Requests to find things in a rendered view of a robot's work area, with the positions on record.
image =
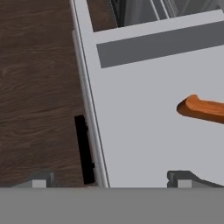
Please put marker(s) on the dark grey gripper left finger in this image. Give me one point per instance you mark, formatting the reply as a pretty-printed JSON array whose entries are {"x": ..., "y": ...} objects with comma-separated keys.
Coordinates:
[{"x": 43, "y": 178}]

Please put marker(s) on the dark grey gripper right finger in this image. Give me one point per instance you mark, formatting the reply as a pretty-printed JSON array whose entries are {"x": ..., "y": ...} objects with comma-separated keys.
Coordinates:
[{"x": 181, "y": 178}]

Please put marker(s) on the white open drawer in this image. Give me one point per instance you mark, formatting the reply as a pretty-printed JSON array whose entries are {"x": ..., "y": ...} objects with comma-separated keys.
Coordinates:
[{"x": 151, "y": 116}]

